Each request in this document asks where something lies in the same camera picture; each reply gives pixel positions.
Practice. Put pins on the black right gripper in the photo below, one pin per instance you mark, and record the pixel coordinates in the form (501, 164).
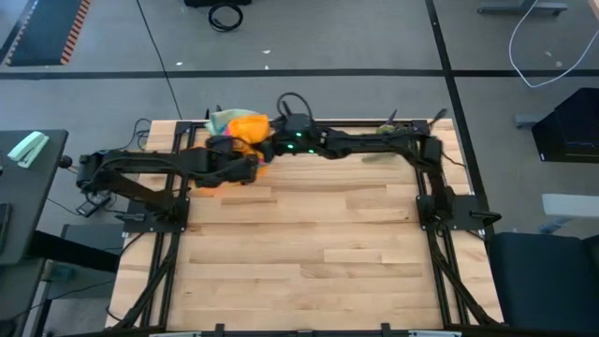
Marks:
(299, 146)

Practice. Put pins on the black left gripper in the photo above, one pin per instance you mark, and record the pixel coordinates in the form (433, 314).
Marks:
(231, 168)

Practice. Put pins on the light green microfiber towel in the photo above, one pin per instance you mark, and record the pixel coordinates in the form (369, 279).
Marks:
(224, 119)

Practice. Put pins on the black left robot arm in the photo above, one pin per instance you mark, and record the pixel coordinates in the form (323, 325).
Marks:
(154, 164)

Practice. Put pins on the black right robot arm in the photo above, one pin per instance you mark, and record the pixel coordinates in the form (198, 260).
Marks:
(374, 140)

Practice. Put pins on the orange translucent plastic bin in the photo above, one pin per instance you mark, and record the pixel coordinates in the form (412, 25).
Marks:
(208, 190)

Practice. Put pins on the small potted succulent plant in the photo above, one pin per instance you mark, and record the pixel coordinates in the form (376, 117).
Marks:
(387, 127)

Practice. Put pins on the black power adapter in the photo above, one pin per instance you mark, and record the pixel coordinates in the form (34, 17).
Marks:
(89, 208)

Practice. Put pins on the black round knob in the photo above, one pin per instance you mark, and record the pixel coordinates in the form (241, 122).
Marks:
(65, 162)

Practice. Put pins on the mint green stapler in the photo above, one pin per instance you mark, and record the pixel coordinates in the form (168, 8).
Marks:
(28, 149)

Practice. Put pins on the black side desk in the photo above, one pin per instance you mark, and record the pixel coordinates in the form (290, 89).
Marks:
(28, 206)

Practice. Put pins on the dark orange-edged floor mat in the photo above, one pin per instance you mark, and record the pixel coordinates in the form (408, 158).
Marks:
(47, 33)

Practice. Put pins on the black cabinet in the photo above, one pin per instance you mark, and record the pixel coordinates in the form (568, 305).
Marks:
(571, 126)

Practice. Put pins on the white plastic panel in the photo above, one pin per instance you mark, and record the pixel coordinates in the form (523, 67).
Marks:
(571, 205)

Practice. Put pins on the dark blue chair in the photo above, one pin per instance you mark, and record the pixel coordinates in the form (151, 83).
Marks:
(543, 281)

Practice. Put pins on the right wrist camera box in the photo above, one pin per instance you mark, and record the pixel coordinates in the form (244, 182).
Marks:
(297, 124)

